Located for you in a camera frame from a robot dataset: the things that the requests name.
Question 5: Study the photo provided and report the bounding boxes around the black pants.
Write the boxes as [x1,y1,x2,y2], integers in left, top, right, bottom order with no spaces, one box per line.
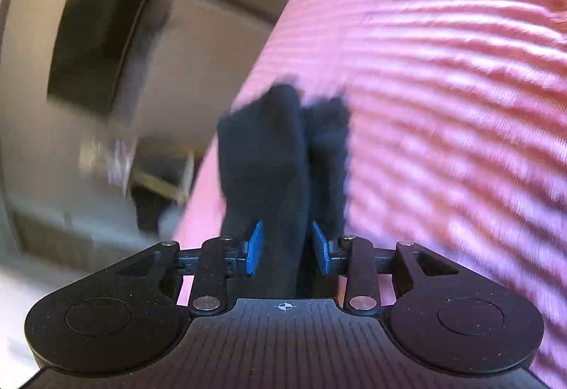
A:
[215,81,353,299]

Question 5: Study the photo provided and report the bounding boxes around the black clothes pile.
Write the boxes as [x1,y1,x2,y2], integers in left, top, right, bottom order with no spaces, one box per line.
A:
[132,159,192,235]

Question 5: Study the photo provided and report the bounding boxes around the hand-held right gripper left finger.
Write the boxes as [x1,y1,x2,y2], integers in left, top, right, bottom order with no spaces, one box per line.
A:
[119,221,265,319]

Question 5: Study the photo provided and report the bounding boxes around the round gold-legged side table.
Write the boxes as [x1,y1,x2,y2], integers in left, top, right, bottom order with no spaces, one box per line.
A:
[79,135,196,204]

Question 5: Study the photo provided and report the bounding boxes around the black television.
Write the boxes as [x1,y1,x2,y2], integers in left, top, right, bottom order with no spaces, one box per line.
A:
[46,0,150,116]

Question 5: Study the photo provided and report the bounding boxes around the pink ribbed blanket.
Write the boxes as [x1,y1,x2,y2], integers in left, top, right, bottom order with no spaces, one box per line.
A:
[170,0,567,389]

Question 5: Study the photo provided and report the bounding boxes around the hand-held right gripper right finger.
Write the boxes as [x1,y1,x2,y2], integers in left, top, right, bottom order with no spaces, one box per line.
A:
[312,221,460,319]

